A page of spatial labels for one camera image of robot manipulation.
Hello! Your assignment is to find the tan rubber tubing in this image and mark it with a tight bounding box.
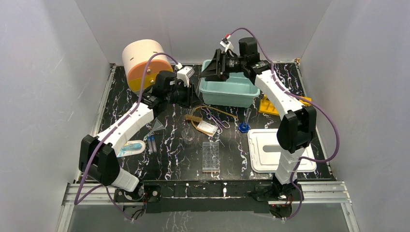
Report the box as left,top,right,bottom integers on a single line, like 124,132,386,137
190,105,238,118

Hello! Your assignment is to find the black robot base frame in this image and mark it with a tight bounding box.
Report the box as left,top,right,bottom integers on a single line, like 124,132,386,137
114,180,305,216

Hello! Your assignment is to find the teal plastic bin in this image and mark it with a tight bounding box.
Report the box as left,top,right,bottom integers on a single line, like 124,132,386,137
198,72,260,108

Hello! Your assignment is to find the small clear plastic bag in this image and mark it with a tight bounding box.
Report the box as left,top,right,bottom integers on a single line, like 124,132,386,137
196,121,218,137

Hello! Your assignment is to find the clear plastic funnel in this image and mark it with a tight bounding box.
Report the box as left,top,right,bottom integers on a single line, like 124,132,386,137
144,118,165,138

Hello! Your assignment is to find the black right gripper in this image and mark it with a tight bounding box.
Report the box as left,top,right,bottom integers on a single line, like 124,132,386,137
198,49,245,83

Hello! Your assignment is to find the clear well plate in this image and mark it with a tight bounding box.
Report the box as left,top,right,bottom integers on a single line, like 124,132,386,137
202,142,220,173

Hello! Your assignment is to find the blue packaged syringe blister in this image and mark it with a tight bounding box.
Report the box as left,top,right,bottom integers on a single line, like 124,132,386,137
117,140,146,158

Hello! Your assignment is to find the cream orange cylindrical centrifuge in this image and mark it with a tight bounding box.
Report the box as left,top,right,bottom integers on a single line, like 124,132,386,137
122,39,173,94

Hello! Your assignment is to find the white bin lid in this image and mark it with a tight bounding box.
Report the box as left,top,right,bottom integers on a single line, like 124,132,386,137
248,129,297,173

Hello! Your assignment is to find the blue capped vial right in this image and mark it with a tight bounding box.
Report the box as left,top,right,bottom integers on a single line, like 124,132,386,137
150,135,157,153

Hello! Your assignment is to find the wooden test tube clamp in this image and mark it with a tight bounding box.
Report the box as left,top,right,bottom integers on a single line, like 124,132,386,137
184,115,203,123

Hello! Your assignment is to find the blue capped vial left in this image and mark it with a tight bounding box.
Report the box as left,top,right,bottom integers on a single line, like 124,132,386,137
147,136,153,154

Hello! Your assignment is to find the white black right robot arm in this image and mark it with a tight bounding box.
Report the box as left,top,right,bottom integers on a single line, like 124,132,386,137
199,37,317,200

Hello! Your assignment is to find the yellow test tube rack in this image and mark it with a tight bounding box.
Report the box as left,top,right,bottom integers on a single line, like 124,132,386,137
259,93,312,116

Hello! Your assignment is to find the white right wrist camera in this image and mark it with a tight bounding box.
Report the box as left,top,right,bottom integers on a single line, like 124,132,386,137
220,34,234,53

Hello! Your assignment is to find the graduated cylinder blue base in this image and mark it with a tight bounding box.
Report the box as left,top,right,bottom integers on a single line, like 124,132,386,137
238,108,252,133

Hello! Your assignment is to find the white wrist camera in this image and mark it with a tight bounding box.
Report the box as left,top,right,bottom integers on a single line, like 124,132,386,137
220,34,234,53
176,63,195,87

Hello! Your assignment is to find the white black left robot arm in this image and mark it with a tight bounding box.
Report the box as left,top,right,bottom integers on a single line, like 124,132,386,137
79,66,201,201

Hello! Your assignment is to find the blue capped vial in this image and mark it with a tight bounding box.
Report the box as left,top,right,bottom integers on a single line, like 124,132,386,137
150,135,157,153
147,136,153,154

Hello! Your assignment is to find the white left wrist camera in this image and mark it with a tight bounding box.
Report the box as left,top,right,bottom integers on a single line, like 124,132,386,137
176,63,195,87

